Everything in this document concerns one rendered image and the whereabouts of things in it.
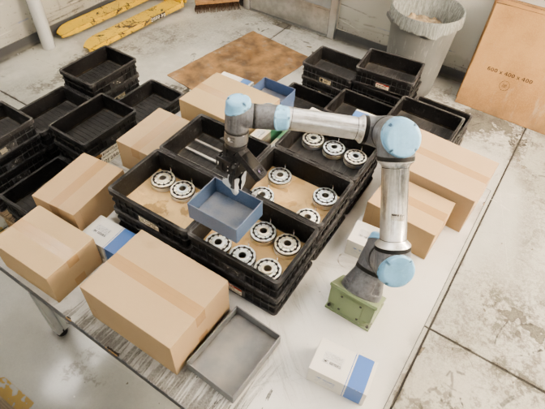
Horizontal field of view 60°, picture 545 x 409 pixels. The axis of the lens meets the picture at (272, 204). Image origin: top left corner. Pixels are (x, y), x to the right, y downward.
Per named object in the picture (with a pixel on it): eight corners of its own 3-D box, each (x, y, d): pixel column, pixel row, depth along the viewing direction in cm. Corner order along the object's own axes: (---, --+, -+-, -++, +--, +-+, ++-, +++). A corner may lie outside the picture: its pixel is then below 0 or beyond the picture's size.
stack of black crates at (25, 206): (69, 182, 294) (58, 155, 277) (103, 203, 284) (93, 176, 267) (13, 222, 271) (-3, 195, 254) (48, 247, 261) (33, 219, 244)
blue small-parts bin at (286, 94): (294, 100, 257) (295, 88, 251) (280, 114, 248) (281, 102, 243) (264, 87, 263) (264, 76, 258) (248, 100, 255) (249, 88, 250)
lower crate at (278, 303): (314, 264, 192) (317, 246, 183) (275, 319, 175) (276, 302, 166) (234, 221, 206) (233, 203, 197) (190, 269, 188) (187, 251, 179)
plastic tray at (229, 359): (237, 312, 176) (236, 305, 172) (280, 342, 169) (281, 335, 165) (187, 368, 161) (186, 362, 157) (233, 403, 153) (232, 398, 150)
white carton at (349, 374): (372, 374, 162) (378, 363, 155) (362, 406, 155) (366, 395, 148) (319, 349, 167) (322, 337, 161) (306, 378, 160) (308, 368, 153)
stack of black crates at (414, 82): (412, 119, 353) (430, 64, 319) (394, 143, 333) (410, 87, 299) (361, 99, 367) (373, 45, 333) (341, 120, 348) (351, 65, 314)
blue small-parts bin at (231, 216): (263, 214, 160) (263, 200, 155) (237, 243, 152) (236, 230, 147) (216, 190, 167) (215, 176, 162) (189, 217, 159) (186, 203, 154)
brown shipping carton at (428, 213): (444, 227, 208) (455, 203, 197) (423, 260, 196) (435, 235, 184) (383, 197, 219) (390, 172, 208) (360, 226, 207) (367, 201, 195)
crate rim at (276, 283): (319, 232, 177) (320, 228, 175) (278, 289, 159) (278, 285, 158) (233, 189, 190) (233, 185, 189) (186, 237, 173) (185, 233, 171)
